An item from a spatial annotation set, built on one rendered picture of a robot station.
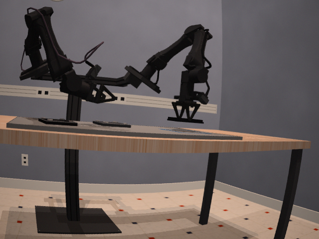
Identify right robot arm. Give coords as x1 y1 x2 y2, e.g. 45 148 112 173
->
21 6 82 95

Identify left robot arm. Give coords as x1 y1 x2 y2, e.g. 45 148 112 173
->
129 24 209 88

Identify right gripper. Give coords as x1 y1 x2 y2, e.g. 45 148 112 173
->
73 67 116 104

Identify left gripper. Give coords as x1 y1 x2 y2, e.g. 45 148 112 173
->
171 83 208 121

